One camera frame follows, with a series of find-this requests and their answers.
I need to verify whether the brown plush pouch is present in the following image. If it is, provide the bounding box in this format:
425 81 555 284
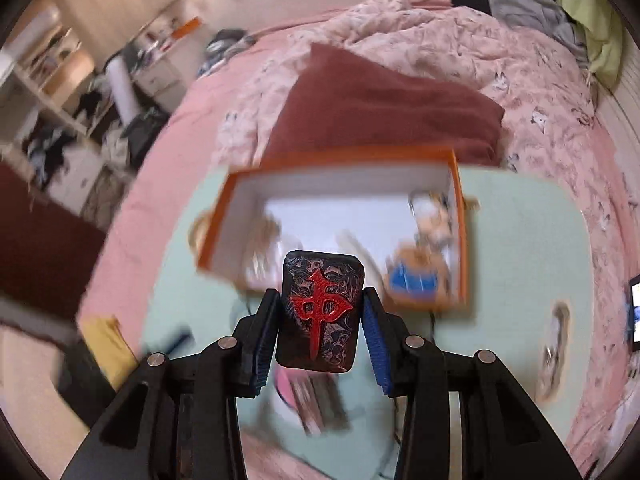
384 242 452 310

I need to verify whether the smartphone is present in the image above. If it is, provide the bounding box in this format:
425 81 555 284
627 275 640 352

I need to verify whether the floral pink duvet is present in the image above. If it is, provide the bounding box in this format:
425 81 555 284
213 0 637 310

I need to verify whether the dark red pillow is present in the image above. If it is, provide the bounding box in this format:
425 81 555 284
262 44 504 167

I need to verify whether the white cartoon figurine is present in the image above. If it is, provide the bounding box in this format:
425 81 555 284
408 190 454 250

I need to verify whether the white drawer cabinet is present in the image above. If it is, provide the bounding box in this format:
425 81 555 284
134 37 204 114

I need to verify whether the brown card box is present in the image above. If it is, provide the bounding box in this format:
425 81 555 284
290 373 349 436

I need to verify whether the lime green garment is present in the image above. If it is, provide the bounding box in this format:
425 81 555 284
556 0 625 90

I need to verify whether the clothes pile on bed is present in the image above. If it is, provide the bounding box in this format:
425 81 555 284
198 28 257 77

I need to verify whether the orange cardboard box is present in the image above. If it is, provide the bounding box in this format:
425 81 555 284
198 145 468 304

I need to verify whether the mint green lap table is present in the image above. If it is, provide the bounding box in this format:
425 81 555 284
139 164 597 478

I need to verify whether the grey hoodie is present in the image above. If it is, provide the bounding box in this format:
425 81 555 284
488 0 589 68

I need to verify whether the white paper roll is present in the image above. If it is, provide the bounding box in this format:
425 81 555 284
105 54 142 127

